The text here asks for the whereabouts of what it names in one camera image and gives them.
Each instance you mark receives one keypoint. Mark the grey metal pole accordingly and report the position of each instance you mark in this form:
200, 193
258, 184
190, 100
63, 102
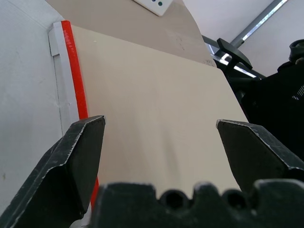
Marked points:
256, 23

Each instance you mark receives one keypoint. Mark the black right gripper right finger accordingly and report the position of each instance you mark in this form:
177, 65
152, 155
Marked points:
256, 154

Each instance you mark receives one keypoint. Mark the white perforated plastic basket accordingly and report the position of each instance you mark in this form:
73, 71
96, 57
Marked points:
154, 6

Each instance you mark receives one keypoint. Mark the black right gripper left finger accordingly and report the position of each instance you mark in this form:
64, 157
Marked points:
59, 180

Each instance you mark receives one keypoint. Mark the dark grey hooded jacket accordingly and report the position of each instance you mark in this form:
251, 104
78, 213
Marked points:
297, 51

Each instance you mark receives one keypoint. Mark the red shoe box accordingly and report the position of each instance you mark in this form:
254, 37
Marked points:
23, 71

